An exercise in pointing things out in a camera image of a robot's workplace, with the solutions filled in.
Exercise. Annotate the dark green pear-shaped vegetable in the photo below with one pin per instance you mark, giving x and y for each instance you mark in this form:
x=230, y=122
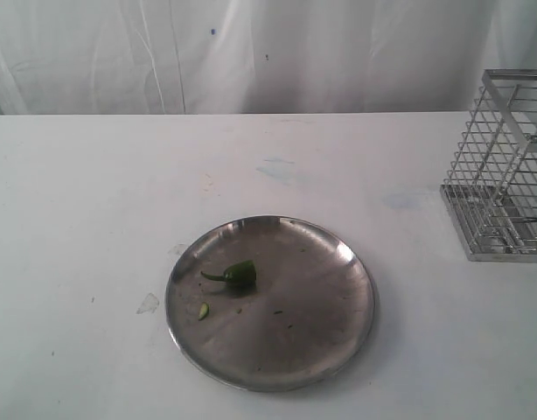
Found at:
x=239, y=275

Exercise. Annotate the wire metal utensil holder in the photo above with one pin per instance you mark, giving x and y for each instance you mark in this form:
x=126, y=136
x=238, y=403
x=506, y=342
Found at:
x=490, y=190

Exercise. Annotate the blurry green vegetable piece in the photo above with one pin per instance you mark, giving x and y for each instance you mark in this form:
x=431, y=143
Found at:
x=203, y=311

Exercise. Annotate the round steel plate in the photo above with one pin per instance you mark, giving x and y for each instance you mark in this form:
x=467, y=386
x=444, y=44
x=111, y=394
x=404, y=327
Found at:
x=309, y=312

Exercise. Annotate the clear tape scrap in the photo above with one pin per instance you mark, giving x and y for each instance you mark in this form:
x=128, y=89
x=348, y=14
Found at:
x=149, y=304

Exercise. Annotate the white backdrop curtain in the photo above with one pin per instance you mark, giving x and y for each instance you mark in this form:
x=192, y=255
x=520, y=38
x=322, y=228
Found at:
x=232, y=57

